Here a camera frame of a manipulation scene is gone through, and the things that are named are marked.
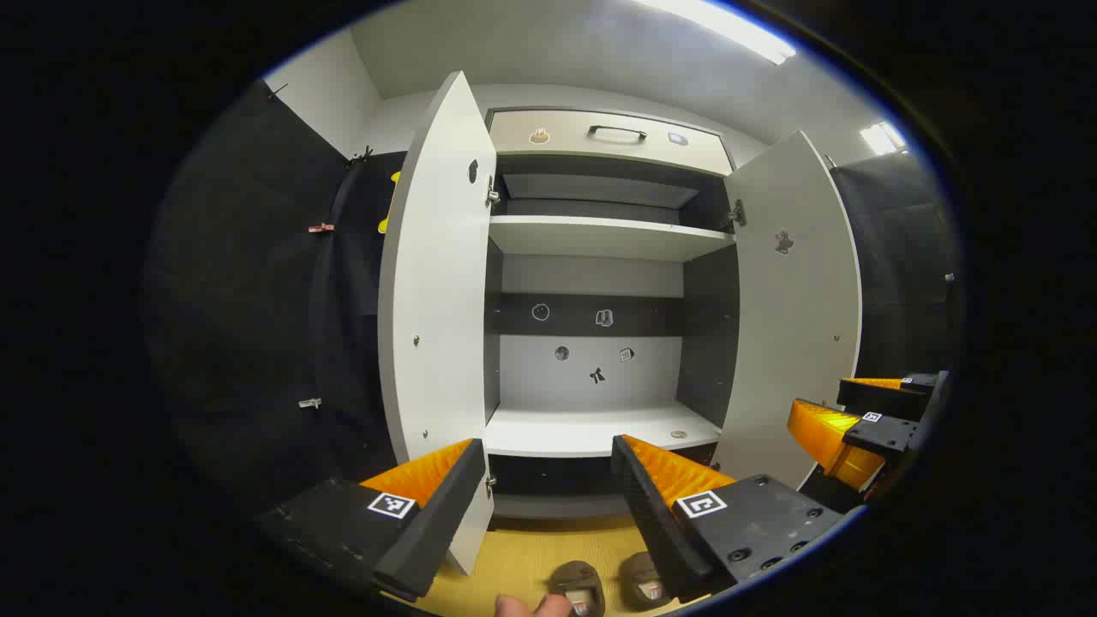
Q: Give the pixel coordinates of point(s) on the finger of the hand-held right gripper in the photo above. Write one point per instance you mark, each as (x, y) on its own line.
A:
(883, 433)
(883, 396)

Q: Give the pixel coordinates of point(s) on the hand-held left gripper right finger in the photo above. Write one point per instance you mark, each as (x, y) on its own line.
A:
(660, 523)

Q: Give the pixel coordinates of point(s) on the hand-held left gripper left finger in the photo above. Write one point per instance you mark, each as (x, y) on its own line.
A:
(428, 531)

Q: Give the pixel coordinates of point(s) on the brown fuzzy shoe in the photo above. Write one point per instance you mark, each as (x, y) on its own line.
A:
(643, 583)
(578, 587)

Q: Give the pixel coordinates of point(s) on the white cabinet door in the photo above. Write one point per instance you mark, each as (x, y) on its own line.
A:
(797, 343)
(437, 300)

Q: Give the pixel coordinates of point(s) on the white grey shoe cabinet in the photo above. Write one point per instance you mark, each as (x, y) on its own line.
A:
(591, 428)

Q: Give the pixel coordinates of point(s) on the metal door hinge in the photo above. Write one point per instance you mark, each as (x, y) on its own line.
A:
(492, 193)
(737, 214)

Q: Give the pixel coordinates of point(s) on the white cabinet shelf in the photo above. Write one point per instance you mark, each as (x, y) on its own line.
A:
(600, 236)

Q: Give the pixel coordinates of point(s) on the beige cabinet drawer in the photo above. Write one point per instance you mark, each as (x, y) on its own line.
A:
(566, 141)

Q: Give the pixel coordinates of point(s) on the small ceiling light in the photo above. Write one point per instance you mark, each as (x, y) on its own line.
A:
(883, 137)

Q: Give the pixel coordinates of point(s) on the black backdrop cloth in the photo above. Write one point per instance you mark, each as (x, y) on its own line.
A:
(248, 326)

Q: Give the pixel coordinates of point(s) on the black clip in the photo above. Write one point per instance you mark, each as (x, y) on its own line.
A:
(362, 157)

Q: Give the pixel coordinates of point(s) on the long ceiling light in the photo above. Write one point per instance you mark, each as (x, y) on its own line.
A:
(728, 26)

